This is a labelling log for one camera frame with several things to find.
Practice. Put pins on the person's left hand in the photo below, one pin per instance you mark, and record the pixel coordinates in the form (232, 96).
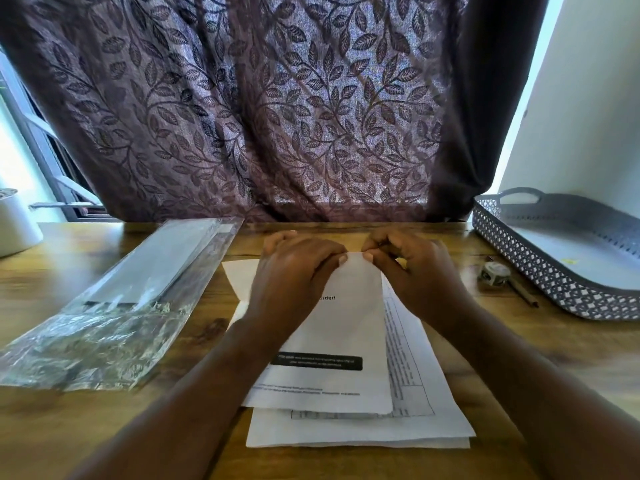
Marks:
(285, 289)

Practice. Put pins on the person's right hand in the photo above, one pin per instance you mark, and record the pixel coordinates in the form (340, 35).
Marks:
(425, 279)

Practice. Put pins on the person's right fingers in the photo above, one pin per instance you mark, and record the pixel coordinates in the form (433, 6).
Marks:
(392, 247)

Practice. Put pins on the person's left fingers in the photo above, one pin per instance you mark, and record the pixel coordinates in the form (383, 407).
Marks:
(320, 259)

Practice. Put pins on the person's left forearm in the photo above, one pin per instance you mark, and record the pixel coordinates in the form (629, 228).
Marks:
(200, 399)

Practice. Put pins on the person's right forearm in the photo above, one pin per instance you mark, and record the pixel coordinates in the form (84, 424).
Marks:
(540, 394)

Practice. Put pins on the small tape roll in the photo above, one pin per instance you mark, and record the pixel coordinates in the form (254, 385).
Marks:
(494, 272)

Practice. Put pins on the brown pencil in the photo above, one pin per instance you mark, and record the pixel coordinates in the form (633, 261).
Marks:
(524, 293)

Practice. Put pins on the white sheet with printed table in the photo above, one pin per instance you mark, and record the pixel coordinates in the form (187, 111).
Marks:
(425, 394)

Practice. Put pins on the purple leaf-patterned curtain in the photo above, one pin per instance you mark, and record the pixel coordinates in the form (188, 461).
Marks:
(250, 104)

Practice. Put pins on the dark plain curtain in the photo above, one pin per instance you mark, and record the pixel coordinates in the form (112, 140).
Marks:
(490, 94)

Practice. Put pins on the grey perforated plastic tray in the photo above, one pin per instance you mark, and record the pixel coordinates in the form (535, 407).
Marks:
(575, 254)

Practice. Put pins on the plain white paper sheet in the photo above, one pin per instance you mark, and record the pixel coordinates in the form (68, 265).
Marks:
(400, 442)

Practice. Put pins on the clear plastic bag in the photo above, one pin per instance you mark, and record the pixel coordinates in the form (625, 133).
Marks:
(100, 344)

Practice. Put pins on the white round container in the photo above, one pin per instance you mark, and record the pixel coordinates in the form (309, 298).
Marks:
(17, 224)

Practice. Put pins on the grey window frame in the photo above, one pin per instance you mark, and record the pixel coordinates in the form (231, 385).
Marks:
(47, 159)

